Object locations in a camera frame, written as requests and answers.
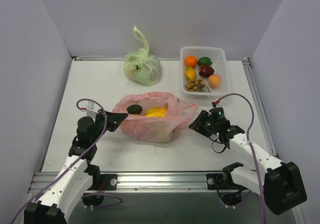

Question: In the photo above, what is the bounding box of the pink plastic bag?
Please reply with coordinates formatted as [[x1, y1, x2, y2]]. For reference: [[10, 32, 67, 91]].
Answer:
[[112, 92, 198, 143]]

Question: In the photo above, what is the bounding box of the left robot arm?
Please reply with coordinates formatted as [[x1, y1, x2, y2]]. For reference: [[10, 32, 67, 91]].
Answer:
[[23, 111, 205, 223]]

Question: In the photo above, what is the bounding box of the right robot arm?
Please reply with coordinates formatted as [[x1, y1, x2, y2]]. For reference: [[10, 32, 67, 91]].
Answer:
[[200, 107, 307, 215]]

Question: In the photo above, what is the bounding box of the peach fruit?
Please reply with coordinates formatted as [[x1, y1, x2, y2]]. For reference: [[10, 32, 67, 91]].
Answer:
[[208, 74, 222, 89]]

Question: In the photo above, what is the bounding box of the green plastic bag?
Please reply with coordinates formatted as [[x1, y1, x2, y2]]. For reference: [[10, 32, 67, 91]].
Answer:
[[123, 26, 162, 86]]

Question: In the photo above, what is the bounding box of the orange fruit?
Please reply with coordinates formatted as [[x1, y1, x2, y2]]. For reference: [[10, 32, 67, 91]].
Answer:
[[184, 55, 198, 68]]

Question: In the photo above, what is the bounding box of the dark avocado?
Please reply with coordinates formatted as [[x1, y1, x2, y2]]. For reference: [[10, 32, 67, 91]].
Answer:
[[127, 104, 143, 115]]

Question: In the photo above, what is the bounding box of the yellow banana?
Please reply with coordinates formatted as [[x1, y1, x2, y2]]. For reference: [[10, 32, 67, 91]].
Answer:
[[144, 103, 169, 118]]

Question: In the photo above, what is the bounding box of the brown longan bunch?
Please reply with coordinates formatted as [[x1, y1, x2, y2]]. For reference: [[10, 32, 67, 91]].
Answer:
[[184, 78, 211, 93]]

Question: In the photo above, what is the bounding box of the yellow green mango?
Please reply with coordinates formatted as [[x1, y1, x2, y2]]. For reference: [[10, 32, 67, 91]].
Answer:
[[184, 66, 197, 81]]

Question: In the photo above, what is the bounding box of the dark red apple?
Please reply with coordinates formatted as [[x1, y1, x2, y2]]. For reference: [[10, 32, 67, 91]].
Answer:
[[198, 65, 215, 78]]

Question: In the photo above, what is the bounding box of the green lime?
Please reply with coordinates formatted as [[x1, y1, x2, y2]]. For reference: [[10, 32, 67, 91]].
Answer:
[[197, 57, 213, 67]]

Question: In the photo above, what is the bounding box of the white plastic basket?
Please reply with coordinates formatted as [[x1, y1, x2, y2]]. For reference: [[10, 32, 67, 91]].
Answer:
[[180, 47, 231, 99]]

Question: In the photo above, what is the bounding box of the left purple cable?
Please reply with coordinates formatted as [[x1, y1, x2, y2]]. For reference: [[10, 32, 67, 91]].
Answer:
[[11, 98, 123, 224]]

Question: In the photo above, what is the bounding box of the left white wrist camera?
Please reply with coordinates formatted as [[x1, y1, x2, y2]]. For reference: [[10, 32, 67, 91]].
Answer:
[[85, 101, 99, 119]]

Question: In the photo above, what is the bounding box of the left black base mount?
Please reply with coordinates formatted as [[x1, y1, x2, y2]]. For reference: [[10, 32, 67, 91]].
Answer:
[[81, 174, 117, 208]]

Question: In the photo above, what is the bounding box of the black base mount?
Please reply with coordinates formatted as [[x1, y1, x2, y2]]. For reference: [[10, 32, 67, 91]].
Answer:
[[206, 173, 251, 209], [81, 174, 117, 208]]

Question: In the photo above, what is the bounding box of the aluminium front rail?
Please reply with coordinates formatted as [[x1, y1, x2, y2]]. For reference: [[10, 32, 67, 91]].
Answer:
[[27, 171, 298, 194]]

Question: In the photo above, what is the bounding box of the aluminium rail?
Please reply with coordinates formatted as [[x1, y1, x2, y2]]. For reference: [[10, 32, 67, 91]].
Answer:
[[242, 58, 278, 157], [27, 171, 298, 194]]

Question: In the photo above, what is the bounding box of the aluminium right side rail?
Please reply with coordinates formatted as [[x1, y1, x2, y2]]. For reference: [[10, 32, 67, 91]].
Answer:
[[242, 58, 278, 157]]

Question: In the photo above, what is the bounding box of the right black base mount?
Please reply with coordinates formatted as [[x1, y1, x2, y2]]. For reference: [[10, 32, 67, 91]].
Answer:
[[206, 173, 251, 209]]

